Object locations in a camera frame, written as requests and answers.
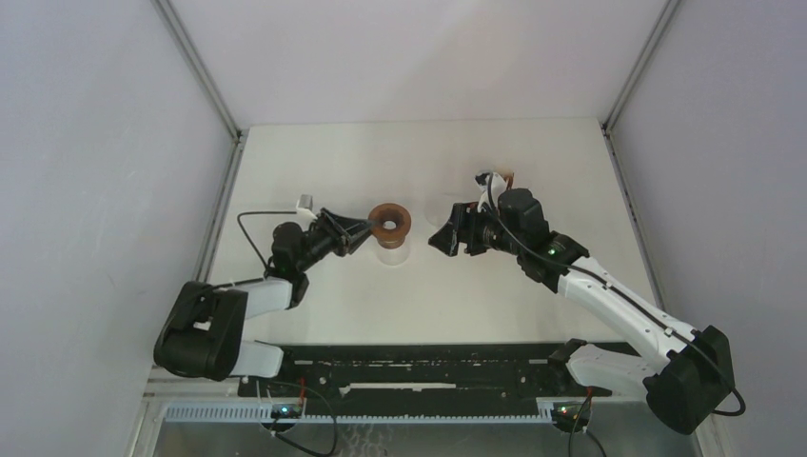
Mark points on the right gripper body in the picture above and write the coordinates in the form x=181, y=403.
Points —
x=487, y=232

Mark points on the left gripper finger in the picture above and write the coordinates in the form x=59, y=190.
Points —
x=346, y=224
x=354, y=239

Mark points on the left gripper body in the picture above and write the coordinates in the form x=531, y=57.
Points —
x=324, y=240

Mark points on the clear glass ribbed dripper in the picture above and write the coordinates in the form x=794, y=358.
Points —
x=438, y=207

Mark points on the glass carafe with wooden collar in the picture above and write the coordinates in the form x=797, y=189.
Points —
x=389, y=242

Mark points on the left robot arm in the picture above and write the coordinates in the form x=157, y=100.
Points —
x=203, y=336

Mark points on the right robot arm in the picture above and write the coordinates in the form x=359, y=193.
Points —
x=682, y=373

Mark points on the orange coffee filter box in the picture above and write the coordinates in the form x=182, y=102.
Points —
x=502, y=179

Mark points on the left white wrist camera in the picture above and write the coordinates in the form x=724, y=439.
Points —
x=304, y=207

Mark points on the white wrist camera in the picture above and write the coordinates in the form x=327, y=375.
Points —
x=304, y=207
x=489, y=198

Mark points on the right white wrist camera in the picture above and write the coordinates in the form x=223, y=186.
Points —
x=489, y=198

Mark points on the left aluminium frame post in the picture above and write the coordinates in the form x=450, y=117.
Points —
x=214, y=130

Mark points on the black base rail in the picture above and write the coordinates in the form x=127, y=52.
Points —
x=433, y=381

